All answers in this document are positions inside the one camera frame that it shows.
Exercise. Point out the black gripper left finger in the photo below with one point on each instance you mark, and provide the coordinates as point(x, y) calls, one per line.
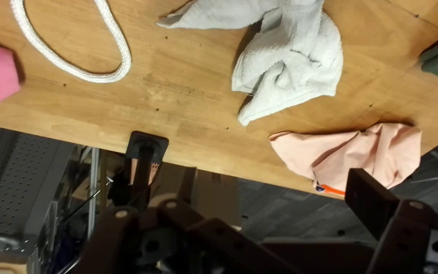
point(204, 237)

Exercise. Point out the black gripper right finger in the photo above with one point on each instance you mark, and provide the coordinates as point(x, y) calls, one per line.
point(395, 222)

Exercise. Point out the peach printed cloth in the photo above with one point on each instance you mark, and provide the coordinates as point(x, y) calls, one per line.
point(356, 154)

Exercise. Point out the white towel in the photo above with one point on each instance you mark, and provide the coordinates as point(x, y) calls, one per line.
point(289, 55)

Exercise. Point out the brown box black tape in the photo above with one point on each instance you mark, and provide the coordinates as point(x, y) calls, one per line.
point(213, 190)

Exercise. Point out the black stand pole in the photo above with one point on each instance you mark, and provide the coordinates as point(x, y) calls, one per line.
point(144, 157)

